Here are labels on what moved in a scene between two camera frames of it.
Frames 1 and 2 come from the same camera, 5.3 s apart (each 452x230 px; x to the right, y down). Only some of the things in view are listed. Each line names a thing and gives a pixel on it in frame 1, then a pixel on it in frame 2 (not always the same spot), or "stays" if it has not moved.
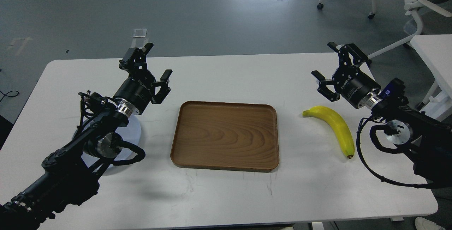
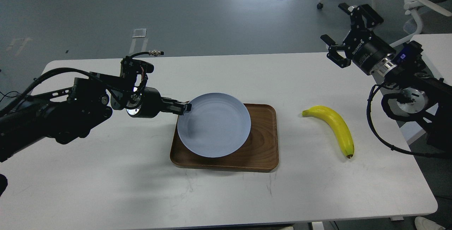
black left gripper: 134,95 -> 146,102
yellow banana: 336,121 stays
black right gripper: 353,83 -> 367,50
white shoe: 421,223 stays
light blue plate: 130,133 -> 218,125
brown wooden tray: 234,136 stays
